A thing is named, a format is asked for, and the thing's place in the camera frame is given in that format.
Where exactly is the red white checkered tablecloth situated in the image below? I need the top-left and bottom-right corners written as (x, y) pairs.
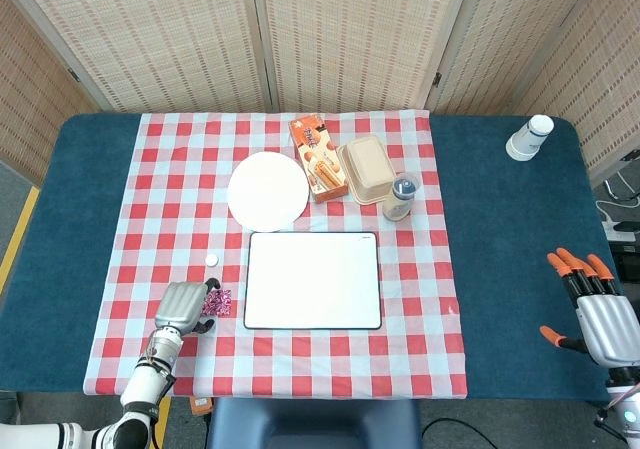
top-left (82, 110), bottom-right (470, 400)

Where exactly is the white paper plate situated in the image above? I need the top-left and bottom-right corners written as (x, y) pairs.
top-left (226, 151), bottom-right (311, 234)

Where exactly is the dark blue padded seat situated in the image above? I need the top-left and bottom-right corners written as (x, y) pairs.
top-left (207, 397), bottom-right (421, 449)

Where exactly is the black equipment box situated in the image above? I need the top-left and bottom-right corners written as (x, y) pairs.
top-left (612, 241), bottom-right (640, 293)

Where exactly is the white power cable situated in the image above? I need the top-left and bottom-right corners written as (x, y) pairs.
top-left (594, 199), bottom-right (640, 223)

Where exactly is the white rectangular board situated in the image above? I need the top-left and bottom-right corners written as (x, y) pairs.
top-left (243, 231), bottom-right (384, 331)

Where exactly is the beige lunch container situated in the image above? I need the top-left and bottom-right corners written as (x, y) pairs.
top-left (336, 134), bottom-right (397, 205)

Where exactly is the right silver orange-tipped robot hand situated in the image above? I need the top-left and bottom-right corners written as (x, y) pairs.
top-left (538, 247), bottom-right (640, 370)

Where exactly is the woven folding screen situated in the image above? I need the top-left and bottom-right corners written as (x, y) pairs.
top-left (0, 0), bottom-right (640, 188)

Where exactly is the black floor cable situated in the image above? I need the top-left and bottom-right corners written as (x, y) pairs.
top-left (418, 417), bottom-right (501, 449)

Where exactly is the dark blue table cover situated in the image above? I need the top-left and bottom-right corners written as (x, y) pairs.
top-left (0, 112), bottom-right (626, 403)

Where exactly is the metal chair leg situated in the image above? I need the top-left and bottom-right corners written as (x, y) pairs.
top-left (602, 173), bottom-right (640, 203)

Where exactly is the mayonnaise squeeze bottle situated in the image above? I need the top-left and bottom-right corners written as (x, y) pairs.
top-left (382, 171), bottom-right (420, 223)

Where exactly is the white power strip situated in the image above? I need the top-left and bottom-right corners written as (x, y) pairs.
top-left (602, 220), bottom-right (640, 243)

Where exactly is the orange snack box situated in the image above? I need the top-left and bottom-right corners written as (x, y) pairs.
top-left (288, 112), bottom-right (350, 205)

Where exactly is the left silver black-fingered robot hand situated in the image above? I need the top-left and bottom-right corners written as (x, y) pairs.
top-left (152, 277), bottom-right (223, 338)

